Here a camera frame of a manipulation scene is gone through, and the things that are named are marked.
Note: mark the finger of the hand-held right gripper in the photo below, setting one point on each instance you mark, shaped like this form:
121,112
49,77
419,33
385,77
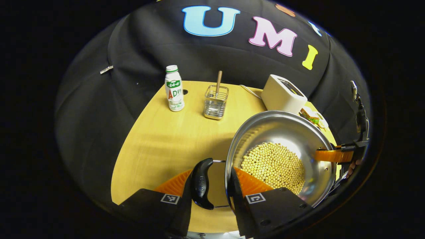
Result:
355,147

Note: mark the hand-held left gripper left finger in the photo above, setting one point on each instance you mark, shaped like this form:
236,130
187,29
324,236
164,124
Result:
182,212

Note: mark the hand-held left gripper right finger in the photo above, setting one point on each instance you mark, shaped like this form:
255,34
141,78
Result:
240,205

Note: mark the large pile of soybeans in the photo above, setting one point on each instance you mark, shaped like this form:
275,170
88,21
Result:
272,162

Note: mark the sandwich with lettuce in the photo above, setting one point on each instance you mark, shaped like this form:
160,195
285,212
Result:
307,113

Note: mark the white toaster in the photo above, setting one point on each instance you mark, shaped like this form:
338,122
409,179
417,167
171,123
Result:
279,96

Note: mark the white drink bottle green cap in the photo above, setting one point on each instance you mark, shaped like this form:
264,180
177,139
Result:
174,96

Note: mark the wooden stick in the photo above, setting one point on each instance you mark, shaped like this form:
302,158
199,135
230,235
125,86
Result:
219,81

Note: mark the silver metal clip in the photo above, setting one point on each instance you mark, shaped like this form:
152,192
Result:
106,69

